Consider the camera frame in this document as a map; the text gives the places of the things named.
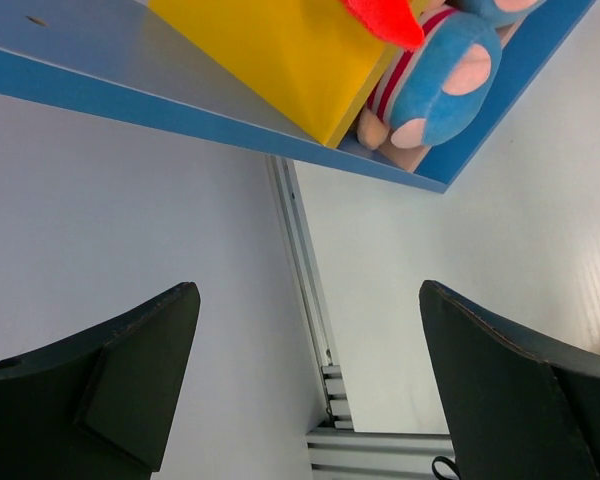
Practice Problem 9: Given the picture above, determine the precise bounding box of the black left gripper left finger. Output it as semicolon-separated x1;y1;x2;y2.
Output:
0;282;201;479

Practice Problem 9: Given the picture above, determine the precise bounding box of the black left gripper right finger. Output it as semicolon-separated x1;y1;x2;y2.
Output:
419;280;600;479

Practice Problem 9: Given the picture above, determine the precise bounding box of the boy doll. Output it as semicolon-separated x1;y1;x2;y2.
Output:
356;2;502;150
449;0;546;28

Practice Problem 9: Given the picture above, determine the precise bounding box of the red shark plush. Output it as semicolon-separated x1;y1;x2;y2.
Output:
342;0;425;50

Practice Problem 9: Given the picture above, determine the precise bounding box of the blue yellow toy shelf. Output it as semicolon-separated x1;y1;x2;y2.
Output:
0;1;590;193

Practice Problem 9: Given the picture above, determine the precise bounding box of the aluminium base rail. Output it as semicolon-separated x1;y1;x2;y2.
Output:
306;365;457;479

